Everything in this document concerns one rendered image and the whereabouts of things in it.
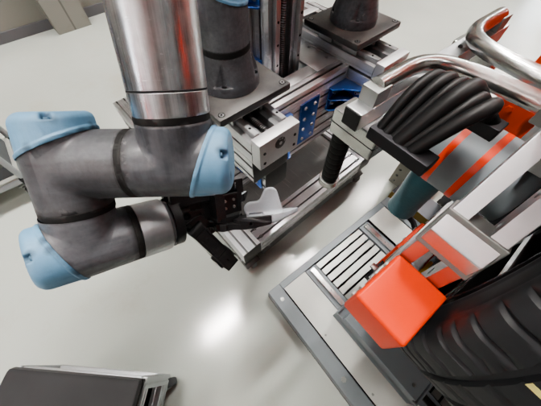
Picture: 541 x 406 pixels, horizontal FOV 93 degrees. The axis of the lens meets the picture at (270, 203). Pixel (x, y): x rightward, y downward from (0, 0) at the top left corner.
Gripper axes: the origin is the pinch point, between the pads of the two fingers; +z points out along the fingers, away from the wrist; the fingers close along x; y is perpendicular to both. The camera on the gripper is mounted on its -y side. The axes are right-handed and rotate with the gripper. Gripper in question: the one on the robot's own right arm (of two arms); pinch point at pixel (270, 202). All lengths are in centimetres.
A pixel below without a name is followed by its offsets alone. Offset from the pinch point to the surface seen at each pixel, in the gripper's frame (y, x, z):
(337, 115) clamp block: 15.9, -10.7, 5.9
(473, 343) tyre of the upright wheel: -5.6, -34.5, -3.8
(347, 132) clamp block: 13.3, -12.1, 6.6
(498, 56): 23.4, -26.4, 23.9
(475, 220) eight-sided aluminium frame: 5.2, -31.6, 1.3
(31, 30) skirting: 97, 313, -12
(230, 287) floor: -59, 53, 19
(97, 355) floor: -74, 72, -35
